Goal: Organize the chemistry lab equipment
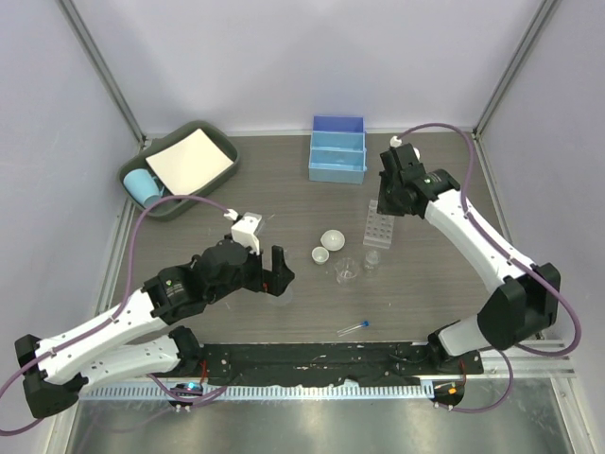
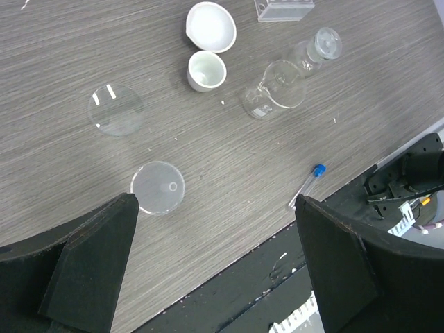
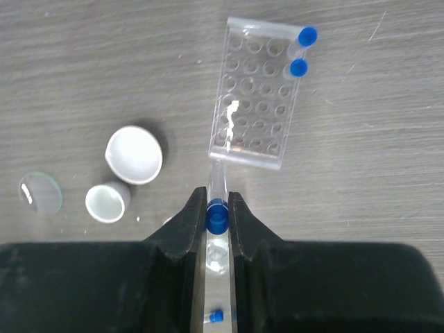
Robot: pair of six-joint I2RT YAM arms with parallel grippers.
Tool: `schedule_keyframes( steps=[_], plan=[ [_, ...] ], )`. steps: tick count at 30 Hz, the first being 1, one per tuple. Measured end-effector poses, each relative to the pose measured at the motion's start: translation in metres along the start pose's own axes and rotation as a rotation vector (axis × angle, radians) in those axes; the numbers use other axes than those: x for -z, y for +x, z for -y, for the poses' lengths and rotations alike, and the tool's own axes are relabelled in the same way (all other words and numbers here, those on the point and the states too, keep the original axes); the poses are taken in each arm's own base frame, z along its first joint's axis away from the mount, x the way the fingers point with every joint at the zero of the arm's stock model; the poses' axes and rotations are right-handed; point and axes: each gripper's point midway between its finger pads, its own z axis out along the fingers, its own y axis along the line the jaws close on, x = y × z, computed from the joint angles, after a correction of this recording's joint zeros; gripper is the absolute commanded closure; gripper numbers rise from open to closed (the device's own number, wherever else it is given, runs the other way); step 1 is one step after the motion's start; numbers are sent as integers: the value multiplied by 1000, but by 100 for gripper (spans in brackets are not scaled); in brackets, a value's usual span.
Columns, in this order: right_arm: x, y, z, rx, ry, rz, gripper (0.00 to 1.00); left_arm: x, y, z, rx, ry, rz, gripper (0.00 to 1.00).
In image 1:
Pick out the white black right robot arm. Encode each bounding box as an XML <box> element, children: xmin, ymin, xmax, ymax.
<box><xmin>377</xmin><ymin>138</ymin><xmax>561</xmax><ymax>374</ymax></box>

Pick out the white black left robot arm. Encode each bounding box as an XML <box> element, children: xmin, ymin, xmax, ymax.
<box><xmin>15</xmin><ymin>238</ymin><xmax>295</xmax><ymax>419</ymax></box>

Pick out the small white ceramic bowl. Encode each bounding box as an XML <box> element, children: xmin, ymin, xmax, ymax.
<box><xmin>311</xmin><ymin>246</ymin><xmax>330</xmax><ymax>265</ymax></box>

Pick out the clear test tube rack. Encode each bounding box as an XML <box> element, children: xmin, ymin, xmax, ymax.
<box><xmin>363</xmin><ymin>200</ymin><xmax>395</xmax><ymax>250</ymax></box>

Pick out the large white ceramic bowl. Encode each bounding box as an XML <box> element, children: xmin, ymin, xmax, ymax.
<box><xmin>320</xmin><ymin>229</ymin><xmax>346</xmax><ymax>252</ymax></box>

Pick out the clear glass beaker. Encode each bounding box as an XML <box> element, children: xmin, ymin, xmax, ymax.
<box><xmin>334</xmin><ymin>257</ymin><xmax>360</xmax><ymax>285</ymax></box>

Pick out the blue tiered organizer box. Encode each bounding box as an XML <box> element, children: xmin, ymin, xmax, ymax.
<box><xmin>308</xmin><ymin>115</ymin><xmax>367</xmax><ymax>184</ymax></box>

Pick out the dark green plastic tray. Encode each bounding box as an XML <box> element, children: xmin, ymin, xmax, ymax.
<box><xmin>117</xmin><ymin>120</ymin><xmax>240</xmax><ymax>221</ymax></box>

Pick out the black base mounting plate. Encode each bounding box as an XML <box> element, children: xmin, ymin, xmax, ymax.
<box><xmin>147</xmin><ymin>339</ymin><xmax>486</xmax><ymax>387</ymax></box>

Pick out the small clear glass bottle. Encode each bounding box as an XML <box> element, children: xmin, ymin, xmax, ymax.
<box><xmin>363</xmin><ymin>250</ymin><xmax>381</xmax><ymax>274</ymax></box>

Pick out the blue capped test tube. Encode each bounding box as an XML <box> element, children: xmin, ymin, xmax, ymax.
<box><xmin>337</xmin><ymin>321</ymin><xmax>370</xmax><ymax>337</ymax></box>

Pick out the white square plate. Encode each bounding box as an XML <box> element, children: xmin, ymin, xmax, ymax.
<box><xmin>146</xmin><ymin>129</ymin><xmax>233</xmax><ymax>195</ymax></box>

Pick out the light blue mug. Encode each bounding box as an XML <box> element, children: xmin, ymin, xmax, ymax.
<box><xmin>123</xmin><ymin>168</ymin><xmax>165</xmax><ymax>208</ymax></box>

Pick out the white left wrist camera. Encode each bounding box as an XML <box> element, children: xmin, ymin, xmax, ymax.
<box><xmin>223</xmin><ymin>209</ymin><xmax>263</xmax><ymax>255</ymax></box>

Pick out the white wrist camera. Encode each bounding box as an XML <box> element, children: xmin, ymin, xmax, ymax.
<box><xmin>389</xmin><ymin>135</ymin><xmax>421</xmax><ymax>160</ymax></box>
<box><xmin>223</xmin><ymin>209</ymin><xmax>263</xmax><ymax>255</ymax></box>

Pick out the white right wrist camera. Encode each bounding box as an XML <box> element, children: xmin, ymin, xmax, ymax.
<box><xmin>389</xmin><ymin>135</ymin><xmax>421</xmax><ymax>160</ymax></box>

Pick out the white slotted cable duct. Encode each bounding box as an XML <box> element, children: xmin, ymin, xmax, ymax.
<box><xmin>80</xmin><ymin>379</ymin><xmax>434</xmax><ymax>401</ymax></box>

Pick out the aluminium rail profile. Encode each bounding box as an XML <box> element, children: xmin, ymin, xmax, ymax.
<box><xmin>480</xmin><ymin>347</ymin><xmax>576</xmax><ymax>379</ymax></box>

